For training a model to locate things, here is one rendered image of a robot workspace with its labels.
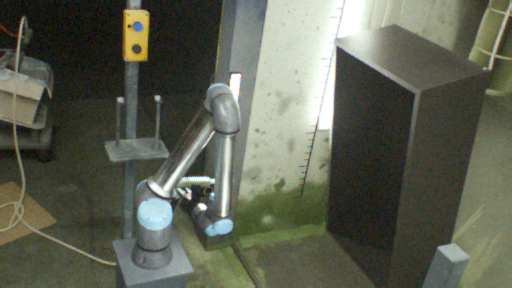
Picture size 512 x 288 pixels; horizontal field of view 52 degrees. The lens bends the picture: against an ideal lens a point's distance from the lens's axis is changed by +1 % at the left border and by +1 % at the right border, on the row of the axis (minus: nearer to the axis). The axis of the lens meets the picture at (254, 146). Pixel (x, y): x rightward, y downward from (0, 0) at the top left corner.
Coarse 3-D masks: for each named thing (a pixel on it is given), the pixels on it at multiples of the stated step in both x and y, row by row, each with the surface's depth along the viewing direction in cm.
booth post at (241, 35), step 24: (240, 0) 271; (264, 0) 277; (240, 24) 278; (240, 48) 285; (240, 72) 292; (240, 96) 300; (240, 120) 308; (240, 144) 317; (240, 168) 326; (216, 240) 348
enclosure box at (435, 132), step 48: (336, 48) 247; (384, 48) 233; (432, 48) 231; (336, 96) 263; (384, 96) 278; (432, 96) 204; (480, 96) 216; (336, 144) 280; (384, 144) 293; (432, 144) 218; (336, 192) 299; (384, 192) 306; (432, 192) 235; (336, 240) 301; (384, 240) 302; (432, 240) 255
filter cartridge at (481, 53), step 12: (492, 0) 311; (504, 0) 302; (492, 12) 311; (504, 12) 303; (492, 24) 311; (480, 36) 320; (492, 36) 312; (504, 36) 309; (480, 48) 320; (492, 48) 314; (504, 48) 311; (480, 60) 321; (504, 60) 314; (492, 72) 319; (504, 72) 316; (492, 84) 322; (504, 84) 320
